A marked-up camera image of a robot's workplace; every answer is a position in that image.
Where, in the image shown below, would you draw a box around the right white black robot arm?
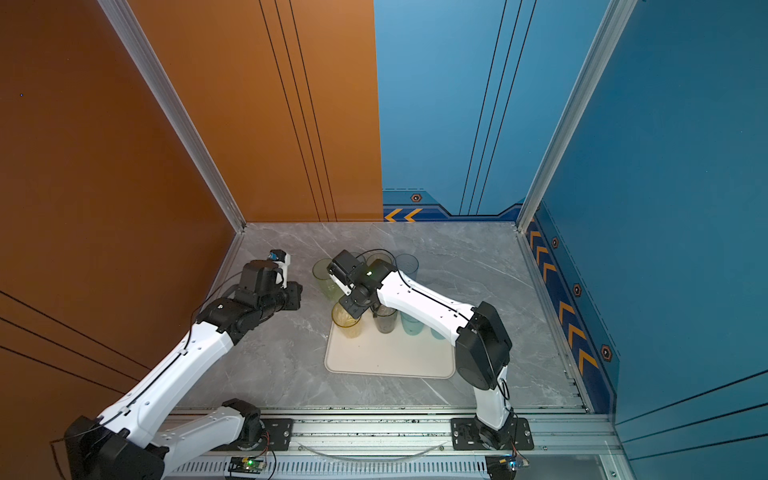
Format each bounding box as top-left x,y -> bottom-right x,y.
327,250 -> 512,433

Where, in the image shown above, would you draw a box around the tall green glass back row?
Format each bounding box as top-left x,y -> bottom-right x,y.
312,258 -> 343,302

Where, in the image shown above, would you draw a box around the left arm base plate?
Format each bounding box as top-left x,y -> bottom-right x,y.
213,417 -> 294,453

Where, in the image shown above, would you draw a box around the white rectangular plastic tray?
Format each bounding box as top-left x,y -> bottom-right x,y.
324,311 -> 456,379

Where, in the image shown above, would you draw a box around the tall yellow glass back row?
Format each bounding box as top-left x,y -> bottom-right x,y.
366,251 -> 394,266

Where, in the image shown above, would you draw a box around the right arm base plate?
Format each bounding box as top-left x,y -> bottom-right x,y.
450,416 -> 535,451

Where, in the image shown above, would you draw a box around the left aluminium corner post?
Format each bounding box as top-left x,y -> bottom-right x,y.
98,0 -> 246,233

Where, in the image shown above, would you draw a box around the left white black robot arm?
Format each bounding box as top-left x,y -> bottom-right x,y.
62,249 -> 302,479

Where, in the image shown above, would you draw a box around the tall blue glass back row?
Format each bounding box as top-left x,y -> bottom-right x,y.
395,254 -> 419,280

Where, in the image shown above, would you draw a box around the dark smoky grey glass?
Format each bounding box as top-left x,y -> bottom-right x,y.
373,305 -> 398,334

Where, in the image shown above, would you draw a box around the tall amber glass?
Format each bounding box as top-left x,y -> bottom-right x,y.
331,302 -> 362,339

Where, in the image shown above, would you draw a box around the green circuit board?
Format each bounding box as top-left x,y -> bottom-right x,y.
226,456 -> 269,478
485,455 -> 530,480

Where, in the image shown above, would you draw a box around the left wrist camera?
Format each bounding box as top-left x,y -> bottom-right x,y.
269,249 -> 291,288

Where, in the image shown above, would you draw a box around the aluminium front rail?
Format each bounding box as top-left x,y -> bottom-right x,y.
168,408 -> 634,479

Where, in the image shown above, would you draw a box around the left green circuit board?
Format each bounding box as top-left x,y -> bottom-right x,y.
226,456 -> 269,478

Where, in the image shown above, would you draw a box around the right green circuit board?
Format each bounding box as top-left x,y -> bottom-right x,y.
485,455 -> 530,480

